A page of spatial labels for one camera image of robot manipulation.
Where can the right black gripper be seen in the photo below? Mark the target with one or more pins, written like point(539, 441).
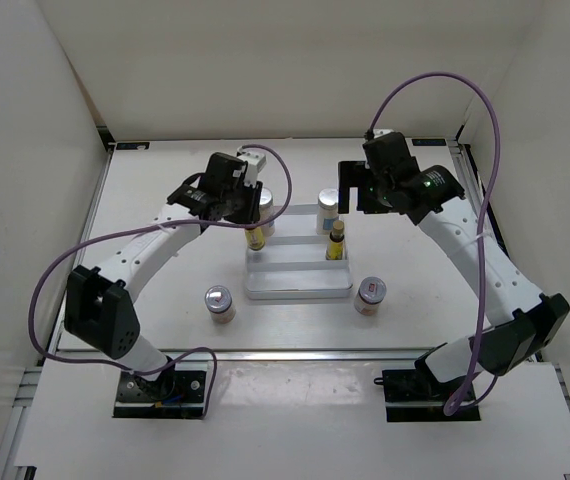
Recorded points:
point(353, 182)

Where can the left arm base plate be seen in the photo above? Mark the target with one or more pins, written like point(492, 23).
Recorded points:
point(182, 394)

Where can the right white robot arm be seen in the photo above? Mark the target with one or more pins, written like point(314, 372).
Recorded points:
point(517, 319)

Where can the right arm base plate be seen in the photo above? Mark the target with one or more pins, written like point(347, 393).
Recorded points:
point(409, 398)

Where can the small yellow bottle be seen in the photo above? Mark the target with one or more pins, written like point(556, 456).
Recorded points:
point(255, 238)
point(335, 247)

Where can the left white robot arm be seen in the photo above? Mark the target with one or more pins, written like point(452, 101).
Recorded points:
point(99, 307)

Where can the white divided tray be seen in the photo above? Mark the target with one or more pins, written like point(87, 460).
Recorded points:
point(293, 265)

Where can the short jar red label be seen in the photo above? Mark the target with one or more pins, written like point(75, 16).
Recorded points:
point(369, 296)
point(219, 303)

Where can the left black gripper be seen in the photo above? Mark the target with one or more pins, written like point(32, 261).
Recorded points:
point(247, 203)

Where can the tall jar silver lid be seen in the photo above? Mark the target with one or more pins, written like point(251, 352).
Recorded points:
point(327, 212)
point(266, 212)

